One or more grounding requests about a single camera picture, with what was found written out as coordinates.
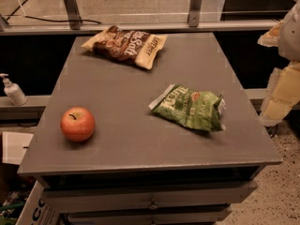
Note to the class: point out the white cardboard box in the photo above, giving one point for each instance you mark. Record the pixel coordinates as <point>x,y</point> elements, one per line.
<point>36,211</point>

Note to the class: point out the white pump bottle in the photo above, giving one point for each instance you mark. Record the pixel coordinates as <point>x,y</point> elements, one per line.
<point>13,91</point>

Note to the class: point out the green jalapeno chip bag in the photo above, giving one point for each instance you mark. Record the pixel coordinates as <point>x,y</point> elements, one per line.
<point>200,110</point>

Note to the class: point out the grey drawer cabinet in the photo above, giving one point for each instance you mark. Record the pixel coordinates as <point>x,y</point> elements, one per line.
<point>138,168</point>

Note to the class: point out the red apple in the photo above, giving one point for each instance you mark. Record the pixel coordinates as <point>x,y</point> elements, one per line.
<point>77,124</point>

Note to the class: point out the white paper sheet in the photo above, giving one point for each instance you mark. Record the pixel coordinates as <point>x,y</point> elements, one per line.
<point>14,146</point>

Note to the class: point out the brown sea salt chip bag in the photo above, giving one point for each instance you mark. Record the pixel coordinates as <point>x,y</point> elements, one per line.
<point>134,47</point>

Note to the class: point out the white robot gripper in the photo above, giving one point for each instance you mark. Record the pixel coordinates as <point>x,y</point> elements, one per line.
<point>291,37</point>

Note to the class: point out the metal railing frame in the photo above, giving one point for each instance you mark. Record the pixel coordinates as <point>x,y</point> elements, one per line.
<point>44,17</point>

